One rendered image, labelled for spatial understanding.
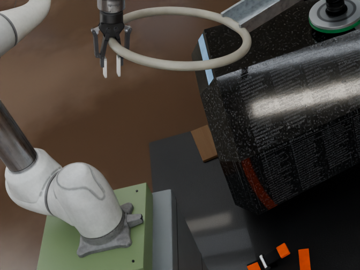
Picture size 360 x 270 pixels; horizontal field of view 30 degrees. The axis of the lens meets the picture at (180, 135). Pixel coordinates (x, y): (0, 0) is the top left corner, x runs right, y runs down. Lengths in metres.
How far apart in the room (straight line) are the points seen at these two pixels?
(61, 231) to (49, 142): 1.83
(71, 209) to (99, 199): 0.09
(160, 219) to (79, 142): 1.77
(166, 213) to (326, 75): 0.85
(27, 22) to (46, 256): 0.80
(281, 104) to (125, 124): 1.50
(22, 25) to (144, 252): 0.78
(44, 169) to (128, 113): 1.92
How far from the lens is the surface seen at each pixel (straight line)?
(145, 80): 4.18
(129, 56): 2.12
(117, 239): 2.14
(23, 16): 1.84
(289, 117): 2.64
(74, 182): 2.01
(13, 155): 2.08
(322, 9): 2.75
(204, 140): 3.59
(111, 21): 2.17
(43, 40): 4.99
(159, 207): 2.31
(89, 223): 2.07
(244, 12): 2.48
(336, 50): 2.68
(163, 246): 2.20
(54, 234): 2.30
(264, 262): 2.99
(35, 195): 2.14
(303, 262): 3.00
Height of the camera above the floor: 2.47
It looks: 42 degrees down
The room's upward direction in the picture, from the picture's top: 22 degrees counter-clockwise
